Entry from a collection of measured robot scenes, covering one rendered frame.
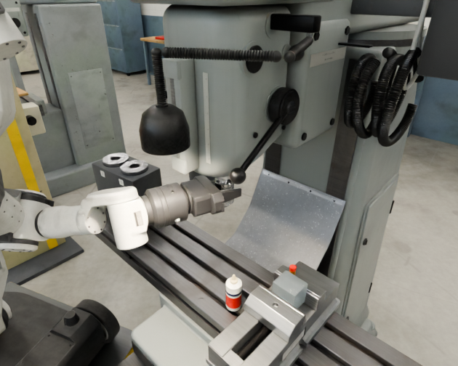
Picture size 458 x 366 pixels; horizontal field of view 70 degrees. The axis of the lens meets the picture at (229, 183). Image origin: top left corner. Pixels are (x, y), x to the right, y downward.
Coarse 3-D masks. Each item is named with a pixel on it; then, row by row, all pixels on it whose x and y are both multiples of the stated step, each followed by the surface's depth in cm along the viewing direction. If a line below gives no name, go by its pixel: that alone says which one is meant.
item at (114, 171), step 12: (108, 156) 117; (120, 156) 117; (96, 168) 114; (108, 168) 112; (120, 168) 112; (132, 168) 109; (144, 168) 109; (156, 168) 112; (96, 180) 118; (108, 180) 113; (120, 180) 108; (132, 180) 105; (144, 180) 108; (156, 180) 113; (144, 192) 110
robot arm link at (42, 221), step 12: (24, 204) 72; (36, 204) 73; (48, 204) 77; (36, 216) 73; (48, 216) 71; (60, 216) 70; (72, 216) 69; (24, 228) 70; (36, 228) 72; (48, 228) 71; (60, 228) 70; (72, 228) 69; (36, 240) 73
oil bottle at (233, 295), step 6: (234, 276) 80; (228, 282) 81; (234, 282) 80; (240, 282) 81; (228, 288) 80; (234, 288) 80; (240, 288) 81; (228, 294) 81; (234, 294) 81; (240, 294) 82; (228, 300) 82; (234, 300) 82; (240, 300) 83; (228, 306) 84; (234, 306) 83; (240, 306) 84
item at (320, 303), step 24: (312, 288) 76; (336, 288) 82; (312, 312) 75; (240, 336) 70; (264, 336) 72; (312, 336) 76; (216, 360) 69; (240, 360) 66; (264, 360) 66; (288, 360) 71
